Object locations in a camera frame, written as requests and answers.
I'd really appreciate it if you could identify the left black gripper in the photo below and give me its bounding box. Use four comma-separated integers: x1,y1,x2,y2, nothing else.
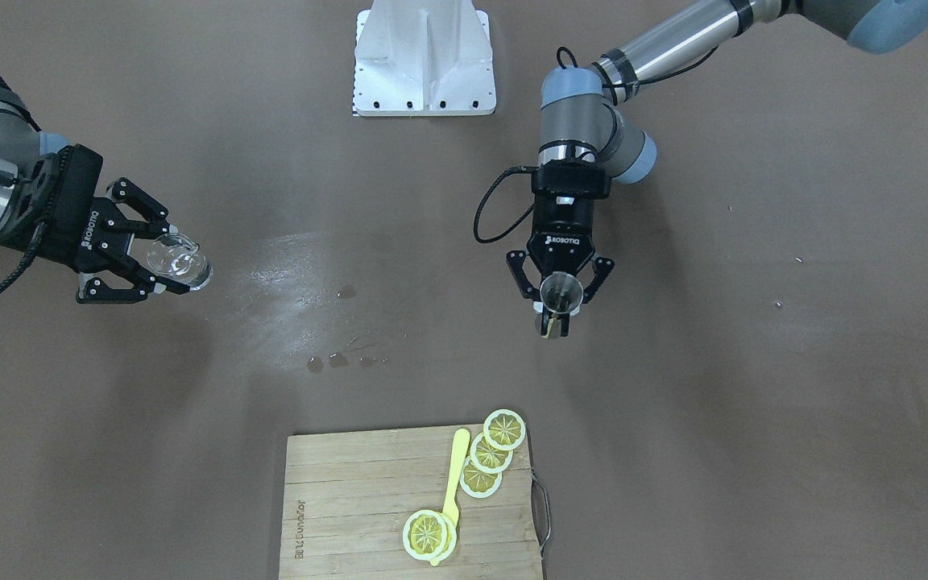
506,163,615,338

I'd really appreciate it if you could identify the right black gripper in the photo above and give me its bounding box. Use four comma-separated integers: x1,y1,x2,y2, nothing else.
0,144,191,305

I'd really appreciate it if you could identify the steel double jigger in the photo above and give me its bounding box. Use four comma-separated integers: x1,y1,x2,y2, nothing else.
539,271,583,339

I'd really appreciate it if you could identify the clear glass measuring cup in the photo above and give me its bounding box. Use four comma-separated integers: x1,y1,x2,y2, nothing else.
145,234,213,291

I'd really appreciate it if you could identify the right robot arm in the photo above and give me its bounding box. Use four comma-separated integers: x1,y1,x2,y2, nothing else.
0,76,190,304

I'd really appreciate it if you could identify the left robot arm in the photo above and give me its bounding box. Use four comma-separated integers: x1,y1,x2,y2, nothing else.
502,1,928,338

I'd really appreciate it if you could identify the lemon slice at board corner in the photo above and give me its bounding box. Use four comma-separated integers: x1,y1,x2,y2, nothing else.
483,408,527,451

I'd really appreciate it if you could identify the middle lemon slice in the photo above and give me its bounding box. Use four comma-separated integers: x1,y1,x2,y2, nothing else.
469,434,513,474

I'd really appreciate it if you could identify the yellow plastic knife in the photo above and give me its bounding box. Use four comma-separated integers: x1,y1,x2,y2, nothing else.
441,427,471,530

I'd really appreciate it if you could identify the lower lemon slice under knife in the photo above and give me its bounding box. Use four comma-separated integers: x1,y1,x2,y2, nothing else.
429,512,459,566

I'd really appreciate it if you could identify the top lemon slice on knife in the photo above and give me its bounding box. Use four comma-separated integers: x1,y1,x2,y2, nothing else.
402,509,446,561

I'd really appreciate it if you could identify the wooden cutting board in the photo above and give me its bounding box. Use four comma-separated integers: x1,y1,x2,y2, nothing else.
279,425,545,579

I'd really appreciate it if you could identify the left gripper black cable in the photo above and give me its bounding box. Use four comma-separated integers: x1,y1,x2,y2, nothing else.
474,166,541,244

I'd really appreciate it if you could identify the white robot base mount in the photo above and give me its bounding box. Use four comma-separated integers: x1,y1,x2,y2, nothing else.
351,1,497,117

